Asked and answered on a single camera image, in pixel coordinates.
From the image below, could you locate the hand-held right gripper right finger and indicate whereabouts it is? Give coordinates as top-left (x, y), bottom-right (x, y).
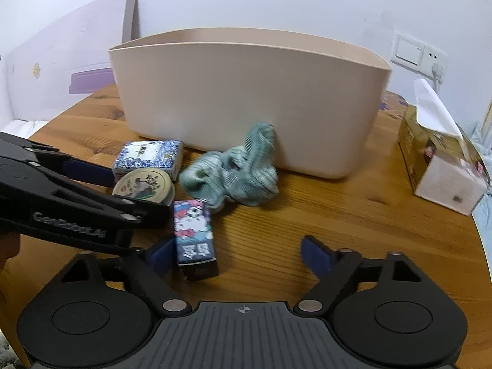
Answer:
top-left (293, 234), bottom-right (423, 318)

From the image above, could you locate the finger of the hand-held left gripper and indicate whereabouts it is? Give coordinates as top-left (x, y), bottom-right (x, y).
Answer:
top-left (0, 131), bottom-right (116, 187)
top-left (54, 177), bottom-right (172, 232)

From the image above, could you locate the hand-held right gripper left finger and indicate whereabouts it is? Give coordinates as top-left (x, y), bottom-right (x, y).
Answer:
top-left (58, 236), bottom-right (193, 318)

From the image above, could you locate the round metal tin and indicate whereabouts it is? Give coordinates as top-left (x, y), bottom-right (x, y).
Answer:
top-left (112, 169), bottom-right (175, 206)

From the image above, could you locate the small dark cartoon box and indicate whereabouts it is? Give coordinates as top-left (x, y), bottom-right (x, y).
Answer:
top-left (173, 198), bottom-right (220, 281)

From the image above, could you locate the beige plastic storage bin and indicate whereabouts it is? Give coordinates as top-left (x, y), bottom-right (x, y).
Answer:
top-left (108, 28), bottom-right (393, 181)

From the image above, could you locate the blue and white patterned box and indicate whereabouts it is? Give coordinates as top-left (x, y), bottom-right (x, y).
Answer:
top-left (112, 140), bottom-right (184, 181)

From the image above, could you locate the white bed sheet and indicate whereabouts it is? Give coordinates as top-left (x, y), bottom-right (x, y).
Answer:
top-left (0, 120), bottom-right (49, 140)

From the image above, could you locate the teal crumpled cloth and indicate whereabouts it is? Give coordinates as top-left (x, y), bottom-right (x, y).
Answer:
top-left (179, 123), bottom-right (279, 210)

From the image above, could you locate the pale purple printed board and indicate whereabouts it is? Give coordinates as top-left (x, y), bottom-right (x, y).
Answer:
top-left (0, 0), bottom-right (139, 131)

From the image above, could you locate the white fluffy rug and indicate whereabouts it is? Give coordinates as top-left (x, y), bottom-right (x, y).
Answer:
top-left (0, 331), bottom-right (22, 369)

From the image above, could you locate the gold patterned tissue box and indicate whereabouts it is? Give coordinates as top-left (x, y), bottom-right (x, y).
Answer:
top-left (398, 79), bottom-right (490, 216)

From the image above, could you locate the purple flower mat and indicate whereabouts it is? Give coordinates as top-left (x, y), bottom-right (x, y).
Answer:
top-left (379, 91), bottom-right (408, 119)

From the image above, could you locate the light blue blanket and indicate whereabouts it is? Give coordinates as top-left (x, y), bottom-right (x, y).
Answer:
top-left (470, 121), bottom-right (492, 247)

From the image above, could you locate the white wall switch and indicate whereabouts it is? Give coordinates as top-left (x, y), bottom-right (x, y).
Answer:
top-left (391, 33), bottom-right (425, 70)

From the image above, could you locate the white wall socket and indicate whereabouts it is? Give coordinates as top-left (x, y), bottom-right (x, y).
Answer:
top-left (419, 45), bottom-right (449, 82)

